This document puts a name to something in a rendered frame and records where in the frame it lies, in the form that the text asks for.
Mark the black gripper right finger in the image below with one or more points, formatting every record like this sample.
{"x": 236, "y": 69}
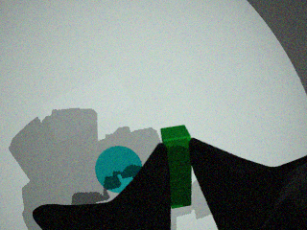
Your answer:
{"x": 241, "y": 194}

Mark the cyan circle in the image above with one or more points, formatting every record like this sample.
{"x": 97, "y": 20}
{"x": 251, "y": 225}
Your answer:
{"x": 116, "y": 167}

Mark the green rectangular post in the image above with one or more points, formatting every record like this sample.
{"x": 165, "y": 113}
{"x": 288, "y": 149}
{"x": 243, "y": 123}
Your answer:
{"x": 176, "y": 139}

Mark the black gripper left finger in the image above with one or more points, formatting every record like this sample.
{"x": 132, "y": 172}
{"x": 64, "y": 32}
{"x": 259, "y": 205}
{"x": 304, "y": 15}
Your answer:
{"x": 143, "y": 205}

